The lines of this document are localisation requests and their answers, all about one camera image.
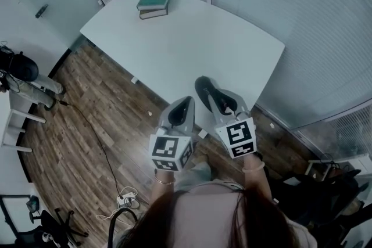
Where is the person's light shirt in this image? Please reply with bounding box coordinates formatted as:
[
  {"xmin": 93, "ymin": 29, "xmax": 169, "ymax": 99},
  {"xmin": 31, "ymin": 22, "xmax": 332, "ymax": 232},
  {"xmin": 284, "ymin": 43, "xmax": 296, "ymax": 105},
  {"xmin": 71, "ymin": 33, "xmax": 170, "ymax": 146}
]
[{"xmin": 116, "ymin": 181, "xmax": 317, "ymax": 248}]

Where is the person's left forearm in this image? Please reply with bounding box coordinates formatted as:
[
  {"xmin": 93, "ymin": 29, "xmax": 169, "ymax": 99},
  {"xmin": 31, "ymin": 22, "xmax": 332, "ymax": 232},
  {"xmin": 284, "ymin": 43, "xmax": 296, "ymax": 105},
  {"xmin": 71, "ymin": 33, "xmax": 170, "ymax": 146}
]
[{"xmin": 150, "ymin": 168, "xmax": 177, "ymax": 204}]

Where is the black bag pile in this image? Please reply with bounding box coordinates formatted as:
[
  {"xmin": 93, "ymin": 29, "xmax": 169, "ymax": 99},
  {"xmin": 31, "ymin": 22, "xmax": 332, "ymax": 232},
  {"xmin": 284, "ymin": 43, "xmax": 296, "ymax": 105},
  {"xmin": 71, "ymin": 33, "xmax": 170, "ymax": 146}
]
[{"xmin": 269, "ymin": 167, "xmax": 372, "ymax": 243}]

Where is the thin bracelet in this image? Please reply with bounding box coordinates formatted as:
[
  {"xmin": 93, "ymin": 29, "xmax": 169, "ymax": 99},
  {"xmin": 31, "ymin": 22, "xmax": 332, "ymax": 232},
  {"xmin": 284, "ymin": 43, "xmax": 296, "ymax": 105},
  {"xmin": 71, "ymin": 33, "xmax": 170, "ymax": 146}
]
[{"xmin": 153, "ymin": 175, "xmax": 177, "ymax": 185}]

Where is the white side table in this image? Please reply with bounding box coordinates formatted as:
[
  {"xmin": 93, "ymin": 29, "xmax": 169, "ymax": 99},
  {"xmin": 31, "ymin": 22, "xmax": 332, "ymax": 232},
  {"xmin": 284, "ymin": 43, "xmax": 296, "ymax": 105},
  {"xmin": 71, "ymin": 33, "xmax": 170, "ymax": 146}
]
[{"xmin": 304, "ymin": 153, "xmax": 372, "ymax": 182}]

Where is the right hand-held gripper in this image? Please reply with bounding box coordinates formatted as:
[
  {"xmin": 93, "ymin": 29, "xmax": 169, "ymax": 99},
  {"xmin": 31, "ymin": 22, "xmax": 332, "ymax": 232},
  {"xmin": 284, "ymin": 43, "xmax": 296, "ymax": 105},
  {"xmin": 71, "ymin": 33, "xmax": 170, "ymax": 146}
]
[{"xmin": 208, "ymin": 89, "xmax": 258, "ymax": 160}]

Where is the pale bangle bracelet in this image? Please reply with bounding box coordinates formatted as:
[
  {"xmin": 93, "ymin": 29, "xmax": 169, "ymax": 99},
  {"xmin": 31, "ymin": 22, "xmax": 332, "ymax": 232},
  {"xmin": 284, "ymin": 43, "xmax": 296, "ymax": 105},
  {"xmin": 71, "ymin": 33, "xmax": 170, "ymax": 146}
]
[{"xmin": 242, "ymin": 161, "xmax": 266, "ymax": 174}]

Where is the black curved hose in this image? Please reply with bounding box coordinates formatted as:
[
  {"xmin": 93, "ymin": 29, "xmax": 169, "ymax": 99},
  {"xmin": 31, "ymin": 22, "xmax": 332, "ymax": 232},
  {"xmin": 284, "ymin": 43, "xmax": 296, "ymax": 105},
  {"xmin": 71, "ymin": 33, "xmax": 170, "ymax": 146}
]
[{"xmin": 108, "ymin": 207, "xmax": 138, "ymax": 248}]

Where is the dark hardcover book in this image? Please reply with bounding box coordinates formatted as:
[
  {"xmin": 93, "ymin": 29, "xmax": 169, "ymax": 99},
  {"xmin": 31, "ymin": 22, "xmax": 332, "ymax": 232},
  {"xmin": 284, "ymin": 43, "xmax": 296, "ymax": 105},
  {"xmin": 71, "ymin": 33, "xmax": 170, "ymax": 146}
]
[{"xmin": 139, "ymin": 5, "xmax": 169, "ymax": 20}]

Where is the white stool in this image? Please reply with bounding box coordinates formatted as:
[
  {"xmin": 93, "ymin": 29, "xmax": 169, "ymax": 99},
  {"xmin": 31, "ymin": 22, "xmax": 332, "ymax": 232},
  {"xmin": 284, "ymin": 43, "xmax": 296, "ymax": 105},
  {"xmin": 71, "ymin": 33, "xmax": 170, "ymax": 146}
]
[{"xmin": 1, "ymin": 109, "xmax": 47, "ymax": 153}]

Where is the white power strip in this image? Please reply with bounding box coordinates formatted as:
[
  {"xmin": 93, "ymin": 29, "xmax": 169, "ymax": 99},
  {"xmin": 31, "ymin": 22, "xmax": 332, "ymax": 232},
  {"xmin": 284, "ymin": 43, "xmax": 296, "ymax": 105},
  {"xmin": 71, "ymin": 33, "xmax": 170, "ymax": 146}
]
[{"xmin": 116, "ymin": 186, "xmax": 138, "ymax": 207}]

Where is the black office chair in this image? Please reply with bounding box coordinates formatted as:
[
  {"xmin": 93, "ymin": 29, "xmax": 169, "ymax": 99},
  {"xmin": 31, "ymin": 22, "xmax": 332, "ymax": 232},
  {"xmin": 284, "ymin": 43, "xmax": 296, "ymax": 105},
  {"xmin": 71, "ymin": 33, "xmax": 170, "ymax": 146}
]
[{"xmin": 39, "ymin": 208, "xmax": 90, "ymax": 248}]

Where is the white desk with monitor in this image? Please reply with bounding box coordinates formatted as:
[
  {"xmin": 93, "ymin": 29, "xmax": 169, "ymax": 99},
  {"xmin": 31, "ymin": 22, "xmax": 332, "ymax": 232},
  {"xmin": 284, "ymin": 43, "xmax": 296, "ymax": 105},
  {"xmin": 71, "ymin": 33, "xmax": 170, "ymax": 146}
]
[{"xmin": 0, "ymin": 193, "xmax": 43, "ymax": 243}]

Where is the black glasses case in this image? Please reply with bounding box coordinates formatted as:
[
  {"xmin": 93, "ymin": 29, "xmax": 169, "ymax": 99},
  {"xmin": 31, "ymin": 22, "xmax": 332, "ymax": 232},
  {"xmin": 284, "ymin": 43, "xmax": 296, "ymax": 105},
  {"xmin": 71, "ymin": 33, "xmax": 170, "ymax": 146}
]
[{"xmin": 194, "ymin": 76, "xmax": 223, "ymax": 113}]

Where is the black floor cable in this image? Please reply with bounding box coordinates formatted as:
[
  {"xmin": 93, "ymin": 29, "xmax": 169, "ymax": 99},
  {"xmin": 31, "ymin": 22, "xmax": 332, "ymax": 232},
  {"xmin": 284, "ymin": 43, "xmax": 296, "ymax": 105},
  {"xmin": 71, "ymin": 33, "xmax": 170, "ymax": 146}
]
[{"xmin": 59, "ymin": 100, "xmax": 121, "ymax": 197}]

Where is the white cord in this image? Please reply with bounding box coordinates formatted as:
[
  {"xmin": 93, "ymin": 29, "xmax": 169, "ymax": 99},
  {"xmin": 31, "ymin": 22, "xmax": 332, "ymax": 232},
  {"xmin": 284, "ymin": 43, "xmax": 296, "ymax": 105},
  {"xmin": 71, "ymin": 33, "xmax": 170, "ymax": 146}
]
[{"xmin": 95, "ymin": 205, "xmax": 124, "ymax": 222}]

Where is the person's right forearm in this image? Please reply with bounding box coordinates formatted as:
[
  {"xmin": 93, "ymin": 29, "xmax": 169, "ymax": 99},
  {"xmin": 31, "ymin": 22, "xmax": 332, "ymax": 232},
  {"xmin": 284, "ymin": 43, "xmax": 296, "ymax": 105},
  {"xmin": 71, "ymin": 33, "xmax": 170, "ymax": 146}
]
[{"xmin": 242, "ymin": 153, "xmax": 273, "ymax": 202}]

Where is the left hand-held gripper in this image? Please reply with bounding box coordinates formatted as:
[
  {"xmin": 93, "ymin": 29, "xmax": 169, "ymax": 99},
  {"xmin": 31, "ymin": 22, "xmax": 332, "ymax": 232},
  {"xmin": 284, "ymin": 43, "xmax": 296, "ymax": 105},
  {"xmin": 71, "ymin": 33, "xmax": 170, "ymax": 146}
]
[{"xmin": 148, "ymin": 95, "xmax": 196, "ymax": 174}]

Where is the person's jeans leg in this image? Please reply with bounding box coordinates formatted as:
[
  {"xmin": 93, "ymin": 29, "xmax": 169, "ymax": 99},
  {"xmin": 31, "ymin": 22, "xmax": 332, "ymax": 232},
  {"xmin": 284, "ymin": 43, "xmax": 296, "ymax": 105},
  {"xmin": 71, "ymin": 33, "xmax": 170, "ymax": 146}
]
[{"xmin": 173, "ymin": 161, "xmax": 212, "ymax": 191}]

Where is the dark door handle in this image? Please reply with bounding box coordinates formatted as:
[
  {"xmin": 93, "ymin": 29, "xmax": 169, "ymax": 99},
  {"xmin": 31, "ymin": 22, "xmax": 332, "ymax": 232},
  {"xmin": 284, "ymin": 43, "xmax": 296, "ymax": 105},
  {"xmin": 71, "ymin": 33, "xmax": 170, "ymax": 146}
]
[{"xmin": 35, "ymin": 3, "xmax": 49, "ymax": 19}]

